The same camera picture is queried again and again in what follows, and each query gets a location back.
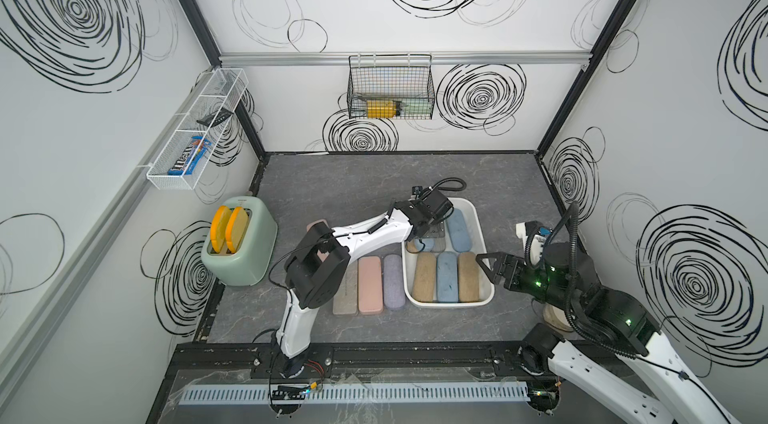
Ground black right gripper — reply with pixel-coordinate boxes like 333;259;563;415
474;247;575;315

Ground light blue glasses case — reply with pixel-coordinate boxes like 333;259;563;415
436;252;459;303

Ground olive glasses case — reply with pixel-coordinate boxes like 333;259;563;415
411;253;437;303

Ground lavender glasses case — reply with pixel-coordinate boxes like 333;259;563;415
383;254;406;310

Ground pink glasses case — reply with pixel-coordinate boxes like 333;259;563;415
358;256;384;315
306;219;330;263

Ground beige grey glasses case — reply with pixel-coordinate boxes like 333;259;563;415
332;261;358;316

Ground blue glasses case narrow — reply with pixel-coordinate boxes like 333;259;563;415
409;238;435;254

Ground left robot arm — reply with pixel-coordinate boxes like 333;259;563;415
271;186;454;378

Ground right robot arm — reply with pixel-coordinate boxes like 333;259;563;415
476;243;737;423

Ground white plastic storage box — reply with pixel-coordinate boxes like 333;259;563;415
401;198;495;309

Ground beige round lid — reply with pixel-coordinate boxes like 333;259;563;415
542;304;573;333

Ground green item in basket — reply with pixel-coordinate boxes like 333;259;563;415
399;98;434;120

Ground yellow item in basket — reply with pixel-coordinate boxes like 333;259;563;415
366;100;400;119

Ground green toaster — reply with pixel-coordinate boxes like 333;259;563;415
201;196;278;287

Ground orange toast slice right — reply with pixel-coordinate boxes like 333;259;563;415
226;207;249;254

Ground orange toast slice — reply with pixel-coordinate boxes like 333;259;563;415
226;207;249;254
209;206;232;254

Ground orange toast slice left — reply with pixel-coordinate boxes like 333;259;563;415
209;206;232;254

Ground black remote on shelf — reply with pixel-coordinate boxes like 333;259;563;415
196;109;233;129

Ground blue snack packet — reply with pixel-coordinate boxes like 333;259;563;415
167;136;210;176

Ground black corrugated left cable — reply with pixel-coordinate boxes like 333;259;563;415
428;177;468;194

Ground black corrugated cable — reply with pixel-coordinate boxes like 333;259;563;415
428;177;468;194
524;201;601;335

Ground black corrugated right cable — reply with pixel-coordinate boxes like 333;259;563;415
524;201;601;335

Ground white slotted cable duct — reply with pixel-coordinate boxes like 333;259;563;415
178;382;530;405

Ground black wire wall basket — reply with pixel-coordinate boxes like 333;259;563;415
346;53;436;119

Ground white wire wall shelf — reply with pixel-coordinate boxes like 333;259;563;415
146;68;248;191

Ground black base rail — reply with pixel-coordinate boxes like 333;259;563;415
166;341;548;379

